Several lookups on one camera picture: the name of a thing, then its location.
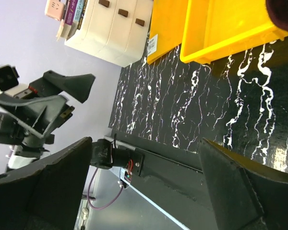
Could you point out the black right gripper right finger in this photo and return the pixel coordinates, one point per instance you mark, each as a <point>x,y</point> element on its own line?
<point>245,195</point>

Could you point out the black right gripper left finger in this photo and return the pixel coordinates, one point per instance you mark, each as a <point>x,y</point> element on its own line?
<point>46,194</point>

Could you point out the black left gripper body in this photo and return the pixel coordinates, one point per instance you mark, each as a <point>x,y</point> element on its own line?
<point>38,89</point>

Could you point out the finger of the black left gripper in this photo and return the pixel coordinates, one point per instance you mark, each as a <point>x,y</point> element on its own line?
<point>39,116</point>
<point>78,87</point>

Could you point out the navy blue tank top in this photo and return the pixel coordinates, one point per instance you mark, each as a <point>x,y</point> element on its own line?
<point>278,13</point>

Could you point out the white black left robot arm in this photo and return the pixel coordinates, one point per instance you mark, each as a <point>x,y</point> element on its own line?
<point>10,134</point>

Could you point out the cream drawer cabinet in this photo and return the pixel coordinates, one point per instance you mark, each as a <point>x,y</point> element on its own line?
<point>113,30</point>

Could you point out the stack of books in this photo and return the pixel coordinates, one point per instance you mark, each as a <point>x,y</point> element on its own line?
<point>73,12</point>

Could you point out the yellow flat lid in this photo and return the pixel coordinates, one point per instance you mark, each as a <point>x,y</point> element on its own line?
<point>166,28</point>

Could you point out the yellow plastic bin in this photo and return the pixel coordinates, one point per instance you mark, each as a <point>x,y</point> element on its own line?
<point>215,29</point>

